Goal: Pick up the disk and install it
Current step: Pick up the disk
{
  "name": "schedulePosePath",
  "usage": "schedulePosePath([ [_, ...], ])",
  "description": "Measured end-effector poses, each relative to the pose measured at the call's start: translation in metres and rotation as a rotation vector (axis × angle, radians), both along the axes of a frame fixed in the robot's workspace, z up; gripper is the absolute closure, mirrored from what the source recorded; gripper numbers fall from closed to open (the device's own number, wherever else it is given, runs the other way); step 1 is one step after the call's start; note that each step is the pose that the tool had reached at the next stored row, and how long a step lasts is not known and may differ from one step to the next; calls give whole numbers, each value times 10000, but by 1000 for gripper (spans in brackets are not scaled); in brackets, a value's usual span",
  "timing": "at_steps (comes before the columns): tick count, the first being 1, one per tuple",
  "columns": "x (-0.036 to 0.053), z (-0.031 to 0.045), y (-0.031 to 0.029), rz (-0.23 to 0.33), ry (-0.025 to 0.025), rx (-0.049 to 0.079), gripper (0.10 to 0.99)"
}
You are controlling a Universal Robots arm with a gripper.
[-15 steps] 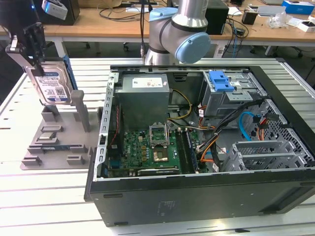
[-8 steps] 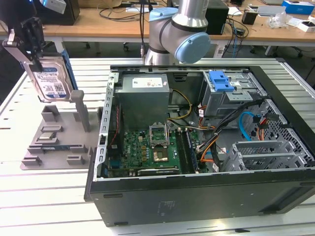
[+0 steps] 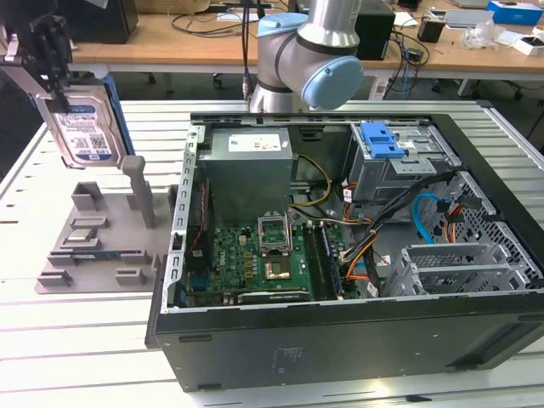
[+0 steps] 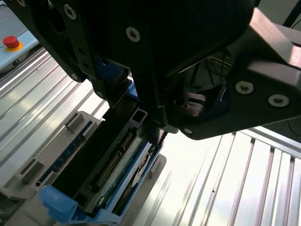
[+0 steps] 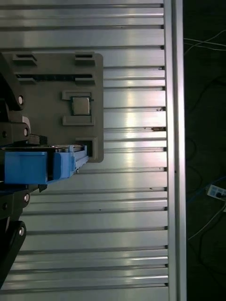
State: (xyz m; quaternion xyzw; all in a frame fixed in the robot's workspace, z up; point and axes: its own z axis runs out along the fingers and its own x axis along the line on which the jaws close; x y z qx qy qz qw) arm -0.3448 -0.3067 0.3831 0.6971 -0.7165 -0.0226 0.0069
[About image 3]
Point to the black open PC case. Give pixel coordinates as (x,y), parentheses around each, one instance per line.
(340,348)

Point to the silver CPU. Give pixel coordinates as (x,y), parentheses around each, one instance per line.
(81,236)

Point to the perforated metal disk bay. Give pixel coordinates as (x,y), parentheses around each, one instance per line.
(446,259)

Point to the large black box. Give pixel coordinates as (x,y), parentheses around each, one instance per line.
(106,21)

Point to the black computer tower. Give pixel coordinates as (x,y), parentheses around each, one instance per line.
(376,34)

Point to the black graphics card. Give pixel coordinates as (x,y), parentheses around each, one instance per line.
(272,296)

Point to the blue cardboard box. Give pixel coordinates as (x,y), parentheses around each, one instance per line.
(516,15)

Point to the grey plastic parts rack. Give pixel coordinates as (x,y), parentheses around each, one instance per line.
(106,238)

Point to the CPU socket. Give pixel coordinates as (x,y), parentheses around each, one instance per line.
(276,270)

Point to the grey metal drive cage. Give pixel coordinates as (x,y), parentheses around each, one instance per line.
(374,178)

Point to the clear plastic bag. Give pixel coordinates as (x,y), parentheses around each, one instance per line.
(480,36)

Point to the grey power supply box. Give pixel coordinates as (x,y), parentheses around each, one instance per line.
(246,183)

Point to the long wooden desk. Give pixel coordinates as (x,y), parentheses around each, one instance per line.
(170,51)

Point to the dark RAM stick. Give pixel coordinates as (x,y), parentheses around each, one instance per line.
(332,268)

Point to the hard disk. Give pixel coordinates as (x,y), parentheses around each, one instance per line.
(85,132)

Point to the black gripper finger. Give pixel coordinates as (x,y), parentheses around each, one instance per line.
(51,51)

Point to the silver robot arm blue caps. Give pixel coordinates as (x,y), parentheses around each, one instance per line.
(297,55)

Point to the green motherboard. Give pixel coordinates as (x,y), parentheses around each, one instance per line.
(229,259)

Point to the flat grey box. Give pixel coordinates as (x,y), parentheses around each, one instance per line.
(467,19)

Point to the white open box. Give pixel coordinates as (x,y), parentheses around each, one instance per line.
(529,46)

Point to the blue plastic bay latch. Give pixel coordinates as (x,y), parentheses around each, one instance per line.
(378,140)

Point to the small black box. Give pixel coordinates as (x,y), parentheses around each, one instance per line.
(430,30)

